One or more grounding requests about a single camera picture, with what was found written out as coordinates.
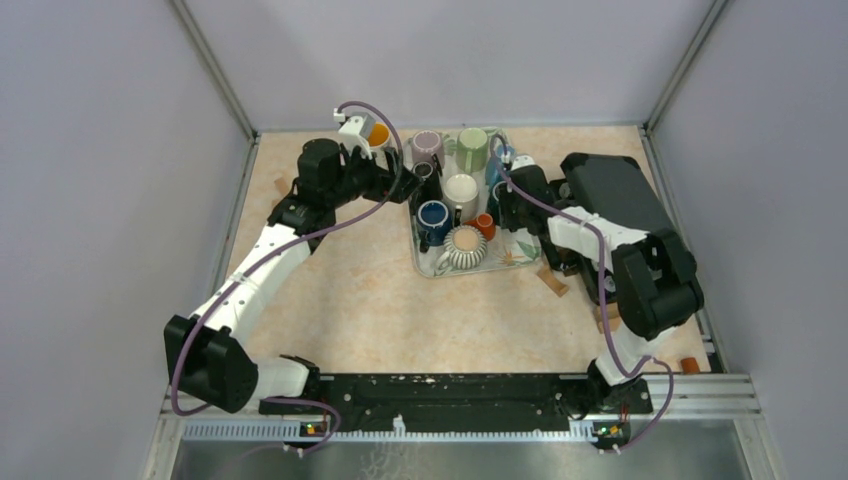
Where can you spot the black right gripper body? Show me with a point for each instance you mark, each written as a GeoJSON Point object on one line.
{"type": "Point", "coordinates": [513, 211]}

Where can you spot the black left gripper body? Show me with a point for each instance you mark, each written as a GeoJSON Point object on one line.
{"type": "Point", "coordinates": [360, 176]}

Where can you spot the light blue dotted mug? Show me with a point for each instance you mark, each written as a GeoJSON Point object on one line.
{"type": "Point", "coordinates": [500, 159]}

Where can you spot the dark green mug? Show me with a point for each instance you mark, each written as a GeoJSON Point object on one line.
{"type": "Point", "coordinates": [493, 202]}

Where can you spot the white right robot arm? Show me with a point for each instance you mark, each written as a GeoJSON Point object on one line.
{"type": "Point", "coordinates": [656, 288]}

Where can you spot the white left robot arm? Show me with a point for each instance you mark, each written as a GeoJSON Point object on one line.
{"type": "Point", "coordinates": [206, 358]}

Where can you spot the black octagonal mug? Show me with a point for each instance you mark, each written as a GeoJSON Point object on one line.
{"type": "Point", "coordinates": [430, 189]}

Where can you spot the navy blue mug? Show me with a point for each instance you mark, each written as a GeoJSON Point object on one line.
{"type": "Point", "coordinates": [434, 221]}

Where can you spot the lilac mug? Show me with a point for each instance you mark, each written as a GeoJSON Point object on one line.
{"type": "Point", "coordinates": [427, 146]}

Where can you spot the white ribbed mug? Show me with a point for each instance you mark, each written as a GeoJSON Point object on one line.
{"type": "Point", "coordinates": [461, 195]}

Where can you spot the grey striped mug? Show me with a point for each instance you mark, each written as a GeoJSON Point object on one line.
{"type": "Point", "coordinates": [465, 249]}

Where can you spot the light green mug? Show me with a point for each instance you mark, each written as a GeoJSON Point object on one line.
{"type": "Point", "coordinates": [471, 154]}

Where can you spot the small orange cup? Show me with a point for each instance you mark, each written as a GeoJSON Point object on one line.
{"type": "Point", "coordinates": [485, 224]}

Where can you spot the floral white serving tray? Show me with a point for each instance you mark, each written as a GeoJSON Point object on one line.
{"type": "Point", "coordinates": [507, 250]}

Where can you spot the light wooden block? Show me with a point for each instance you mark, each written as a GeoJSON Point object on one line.
{"type": "Point", "coordinates": [548, 277]}

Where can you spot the tan wooden block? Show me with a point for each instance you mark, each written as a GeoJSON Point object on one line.
{"type": "Point", "coordinates": [282, 186]}

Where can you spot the black poker chip case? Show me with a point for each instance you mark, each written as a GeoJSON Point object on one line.
{"type": "Point", "coordinates": [615, 188]}

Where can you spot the small orange cylinder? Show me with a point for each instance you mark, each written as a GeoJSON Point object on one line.
{"type": "Point", "coordinates": [690, 366]}

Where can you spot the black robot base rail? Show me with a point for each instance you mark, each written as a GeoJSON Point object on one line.
{"type": "Point", "coordinates": [460, 403]}

